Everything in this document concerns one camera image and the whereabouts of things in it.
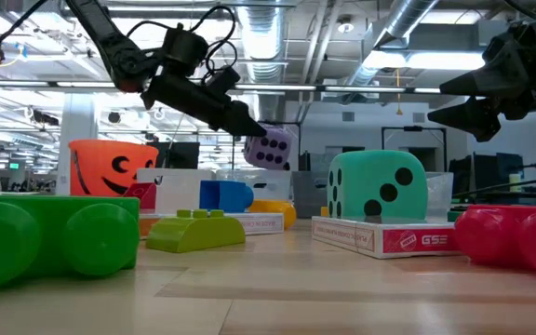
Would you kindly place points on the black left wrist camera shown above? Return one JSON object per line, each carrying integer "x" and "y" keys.
{"x": 184, "y": 51}

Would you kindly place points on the blue toy brick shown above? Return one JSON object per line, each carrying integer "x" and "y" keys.
{"x": 223, "y": 195}

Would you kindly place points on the grey plastic bin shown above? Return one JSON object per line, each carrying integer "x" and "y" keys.
{"x": 310, "y": 195}

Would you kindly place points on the lime rounded toy brick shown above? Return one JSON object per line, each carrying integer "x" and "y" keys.
{"x": 193, "y": 235}

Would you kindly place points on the yellow-green bottle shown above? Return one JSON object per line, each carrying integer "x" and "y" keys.
{"x": 515, "y": 183}

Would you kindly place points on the black monitor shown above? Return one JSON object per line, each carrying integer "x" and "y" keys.
{"x": 182, "y": 156}

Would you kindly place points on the pink card deck box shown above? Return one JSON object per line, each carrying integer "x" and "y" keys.
{"x": 417, "y": 241}

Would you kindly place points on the white square pillar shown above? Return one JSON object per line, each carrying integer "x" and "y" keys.
{"x": 79, "y": 121}

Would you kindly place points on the slanted silver duct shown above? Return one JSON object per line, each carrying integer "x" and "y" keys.
{"x": 403, "y": 18}

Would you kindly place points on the large green toy brick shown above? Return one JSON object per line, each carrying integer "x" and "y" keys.
{"x": 54, "y": 218}

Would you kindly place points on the round black ceiling camera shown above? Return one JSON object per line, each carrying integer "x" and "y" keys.
{"x": 114, "y": 117}

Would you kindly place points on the white purple card deck box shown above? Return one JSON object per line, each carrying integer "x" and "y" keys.
{"x": 263, "y": 224}

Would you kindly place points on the purple foam die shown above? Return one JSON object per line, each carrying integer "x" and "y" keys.
{"x": 270, "y": 149}

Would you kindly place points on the white plastic bin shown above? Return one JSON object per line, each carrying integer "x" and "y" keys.
{"x": 179, "y": 191}

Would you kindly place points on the dark desk monitors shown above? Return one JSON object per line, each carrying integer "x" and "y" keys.
{"x": 482, "y": 172}

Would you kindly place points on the orange pumpkin face bucket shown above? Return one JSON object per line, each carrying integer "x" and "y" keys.
{"x": 96, "y": 167}

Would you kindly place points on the dark green brick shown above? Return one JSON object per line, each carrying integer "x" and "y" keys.
{"x": 455, "y": 216}

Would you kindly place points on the teal foam die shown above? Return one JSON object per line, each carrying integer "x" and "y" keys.
{"x": 365, "y": 181}

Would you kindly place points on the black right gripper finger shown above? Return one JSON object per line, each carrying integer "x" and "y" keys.
{"x": 496, "y": 81}
{"x": 475, "y": 116}

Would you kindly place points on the long ceiling light rail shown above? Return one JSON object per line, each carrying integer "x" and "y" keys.
{"x": 365, "y": 89}

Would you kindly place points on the bright ceiling light panel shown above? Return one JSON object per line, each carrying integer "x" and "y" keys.
{"x": 435, "y": 60}

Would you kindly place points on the round ceiling detector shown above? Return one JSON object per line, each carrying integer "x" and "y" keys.
{"x": 345, "y": 27}

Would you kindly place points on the black track light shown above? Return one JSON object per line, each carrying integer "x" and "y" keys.
{"x": 44, "y": 117}

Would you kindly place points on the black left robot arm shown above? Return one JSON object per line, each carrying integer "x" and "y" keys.
{"x": 110, "y": 37}

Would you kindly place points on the small red toy brick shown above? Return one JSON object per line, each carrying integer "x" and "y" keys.
{"x": 143, "y": 195}

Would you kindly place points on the green exit sign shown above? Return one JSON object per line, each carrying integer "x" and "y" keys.
{"x": 14, "y": 165}

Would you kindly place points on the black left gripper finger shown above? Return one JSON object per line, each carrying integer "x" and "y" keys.
{"x": 245, "y": 122}

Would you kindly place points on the large red toy brick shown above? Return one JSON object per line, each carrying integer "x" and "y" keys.
{"x": 486, "y": 237}

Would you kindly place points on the black frame stand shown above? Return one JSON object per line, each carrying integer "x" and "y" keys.
{"x": 291, "y": 123}
{"x": 412, "y": 128}

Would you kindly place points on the yellow toy brick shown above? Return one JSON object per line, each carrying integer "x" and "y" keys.
{"x": 275, "y": 209}

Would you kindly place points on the orange-yellow studded brick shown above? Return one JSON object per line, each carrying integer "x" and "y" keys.
{"x": 324, "y": 211}

